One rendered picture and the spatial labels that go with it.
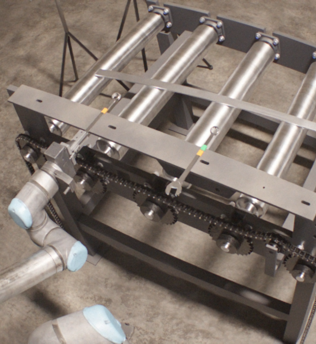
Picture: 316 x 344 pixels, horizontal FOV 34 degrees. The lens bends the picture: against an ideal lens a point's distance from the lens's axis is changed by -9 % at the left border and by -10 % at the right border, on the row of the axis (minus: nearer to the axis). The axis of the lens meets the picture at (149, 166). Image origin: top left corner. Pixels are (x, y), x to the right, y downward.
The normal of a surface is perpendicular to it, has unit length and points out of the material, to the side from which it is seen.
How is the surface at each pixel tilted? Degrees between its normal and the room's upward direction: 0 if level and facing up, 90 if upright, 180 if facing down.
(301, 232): 90
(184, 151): 0
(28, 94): 0
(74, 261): 92
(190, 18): 90
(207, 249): 0
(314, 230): 90
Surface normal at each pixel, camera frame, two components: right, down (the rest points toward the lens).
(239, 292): -0.18, -0.62
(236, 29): -0.54, 0.71
